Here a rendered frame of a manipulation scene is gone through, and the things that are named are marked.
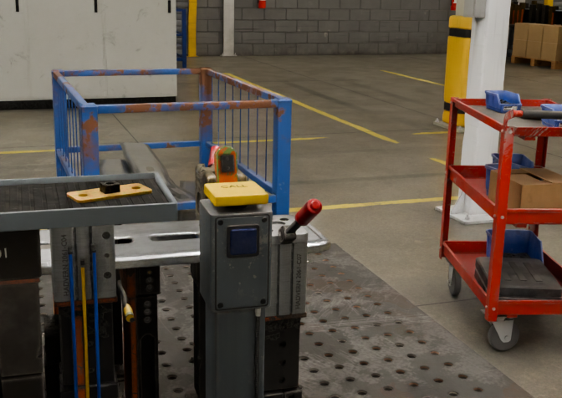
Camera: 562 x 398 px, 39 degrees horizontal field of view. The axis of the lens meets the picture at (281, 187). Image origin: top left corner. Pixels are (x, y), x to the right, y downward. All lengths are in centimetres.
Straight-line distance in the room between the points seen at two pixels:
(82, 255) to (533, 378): 235
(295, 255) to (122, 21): 808
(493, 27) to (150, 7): 504
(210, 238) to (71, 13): 818
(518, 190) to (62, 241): 231
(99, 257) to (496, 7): 407
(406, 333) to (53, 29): 764
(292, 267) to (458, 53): 708
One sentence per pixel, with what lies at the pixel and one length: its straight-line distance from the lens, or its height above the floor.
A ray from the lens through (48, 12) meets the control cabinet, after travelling 898.
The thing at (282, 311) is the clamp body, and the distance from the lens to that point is 110.
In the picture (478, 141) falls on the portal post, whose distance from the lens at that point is 495.
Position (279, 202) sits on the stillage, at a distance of 318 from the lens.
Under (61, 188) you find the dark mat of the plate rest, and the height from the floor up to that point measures 116.
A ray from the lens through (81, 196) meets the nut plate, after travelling 85.
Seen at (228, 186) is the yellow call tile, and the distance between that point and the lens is 89.
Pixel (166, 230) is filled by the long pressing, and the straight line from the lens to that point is 128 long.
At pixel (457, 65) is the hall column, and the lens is 811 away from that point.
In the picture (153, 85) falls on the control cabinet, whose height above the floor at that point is 23.
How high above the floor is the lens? 138
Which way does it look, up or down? 14 degrees down
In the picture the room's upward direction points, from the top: 1 degrees clockwise
